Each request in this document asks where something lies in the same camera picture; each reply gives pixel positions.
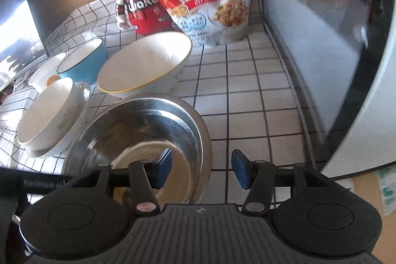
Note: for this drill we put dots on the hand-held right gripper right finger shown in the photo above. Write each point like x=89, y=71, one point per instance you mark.
x=239, y=168

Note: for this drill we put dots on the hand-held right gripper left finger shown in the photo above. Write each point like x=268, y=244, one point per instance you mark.
x=164, y=168

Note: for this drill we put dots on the stainless steel bowl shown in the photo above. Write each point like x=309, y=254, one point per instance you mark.
x=173, y=128

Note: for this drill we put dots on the white bowl with yellow rim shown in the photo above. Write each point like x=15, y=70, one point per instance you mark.
x=139, y=66

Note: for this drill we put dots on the blue bowl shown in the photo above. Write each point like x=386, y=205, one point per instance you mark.
x=83, y=66

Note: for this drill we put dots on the white printed bowl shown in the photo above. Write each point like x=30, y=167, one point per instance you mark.
x=43, y=115

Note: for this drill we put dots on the small clear glass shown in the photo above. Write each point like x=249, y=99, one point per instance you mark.
x=83, y=90

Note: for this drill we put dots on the green printed white packet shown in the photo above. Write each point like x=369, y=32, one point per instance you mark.
x=388, y=189

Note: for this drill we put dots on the white microwave oven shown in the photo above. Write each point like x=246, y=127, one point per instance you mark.
x=309, y=35

